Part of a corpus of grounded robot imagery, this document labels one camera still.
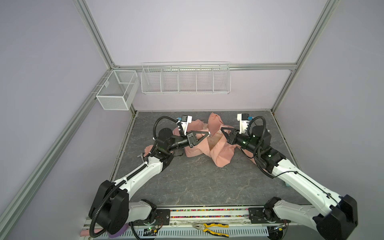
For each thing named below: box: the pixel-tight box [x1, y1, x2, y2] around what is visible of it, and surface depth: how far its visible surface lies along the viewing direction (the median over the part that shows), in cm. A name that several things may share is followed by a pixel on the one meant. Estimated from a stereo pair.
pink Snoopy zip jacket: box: [144, 112, 258, 168], surface depth 75 cm
